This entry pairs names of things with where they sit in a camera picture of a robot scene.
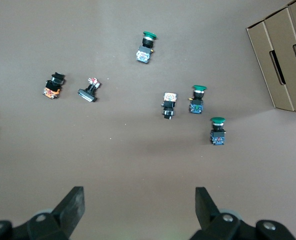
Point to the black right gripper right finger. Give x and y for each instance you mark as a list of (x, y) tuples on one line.
[(208, 212)]

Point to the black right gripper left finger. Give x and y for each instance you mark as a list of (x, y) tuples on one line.
[(68, 212)]

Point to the green push button blue block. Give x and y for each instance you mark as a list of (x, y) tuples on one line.
[(197, 102), (218, 133), (146, 48)]

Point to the brown cardboard box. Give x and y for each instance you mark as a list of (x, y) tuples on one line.
[(283, 62)]

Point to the beige black switch block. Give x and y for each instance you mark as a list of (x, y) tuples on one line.
[(169, 105)]

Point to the black flat-head switch red terminals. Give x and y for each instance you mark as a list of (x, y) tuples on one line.
[(88, 93)]

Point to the black selector switch orange block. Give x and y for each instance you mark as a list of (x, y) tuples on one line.
[(53, 86)]

